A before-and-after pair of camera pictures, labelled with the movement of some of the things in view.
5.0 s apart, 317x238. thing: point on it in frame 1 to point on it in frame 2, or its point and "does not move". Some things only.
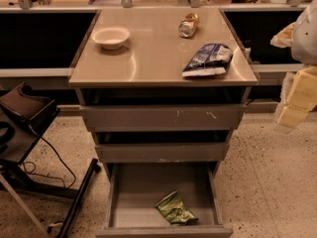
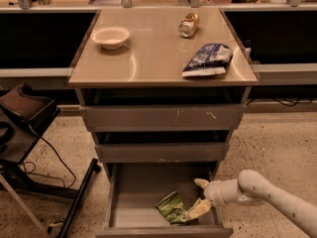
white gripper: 306,40 to 214,192
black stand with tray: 24,113 does not move
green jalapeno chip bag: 173,207 does not move
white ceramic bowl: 110,37 does not move
